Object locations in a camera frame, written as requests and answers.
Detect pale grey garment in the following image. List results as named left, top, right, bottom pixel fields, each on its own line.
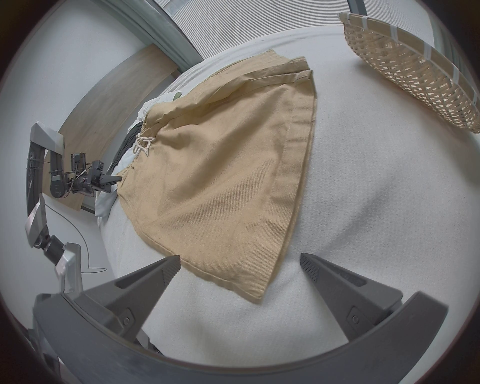
left=94, top=148, right=136, bottom=218

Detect black cable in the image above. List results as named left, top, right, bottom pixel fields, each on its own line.
left=43, top=202, right=109, bottom=274

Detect white garment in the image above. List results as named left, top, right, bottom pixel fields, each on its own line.
left=137, top=94, right=181, bottom=124

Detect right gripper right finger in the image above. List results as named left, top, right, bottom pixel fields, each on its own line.
left=300, top=253, right=404, bottom=342

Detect bed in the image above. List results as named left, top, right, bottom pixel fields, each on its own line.
left=58, top=15, right=480, bottom=366

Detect tan shorts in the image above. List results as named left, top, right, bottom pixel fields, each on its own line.
left=117, top=49, right=319, bottom=305

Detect round woven basket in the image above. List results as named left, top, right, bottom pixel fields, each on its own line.
left=338, top=11, right=480, bottom=134

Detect black garment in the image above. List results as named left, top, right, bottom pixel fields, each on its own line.
left=110, top=131, right=145, bottom=171

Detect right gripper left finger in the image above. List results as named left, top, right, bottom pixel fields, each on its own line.
left=80, top=255, right=181, bottom=342

